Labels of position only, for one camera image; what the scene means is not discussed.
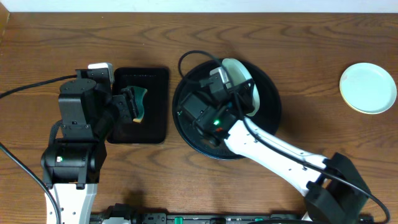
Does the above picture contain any round black tray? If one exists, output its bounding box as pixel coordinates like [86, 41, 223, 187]
[172, 60, 282, 160]

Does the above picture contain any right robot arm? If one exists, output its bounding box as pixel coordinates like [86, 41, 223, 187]
[172, 62, 371, 223]

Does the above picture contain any light green plate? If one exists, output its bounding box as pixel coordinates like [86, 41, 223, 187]
[222, 58, 260, 116]
[339, 62, 397, 114]

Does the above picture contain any yellow plastic plate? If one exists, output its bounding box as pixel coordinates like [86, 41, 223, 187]
[339, 84, 352, 108]

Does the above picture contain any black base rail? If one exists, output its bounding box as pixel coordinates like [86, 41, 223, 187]
[90, 203, 374, 224]

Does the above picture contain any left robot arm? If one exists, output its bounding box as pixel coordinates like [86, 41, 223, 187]
[41, 62, 147, 223]

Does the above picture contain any black rectangular sponge tray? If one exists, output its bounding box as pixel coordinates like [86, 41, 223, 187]
[108, 67, 169, 144]

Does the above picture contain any green yellow sponge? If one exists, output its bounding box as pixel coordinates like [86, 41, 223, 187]
[126, 86, 147, 123]

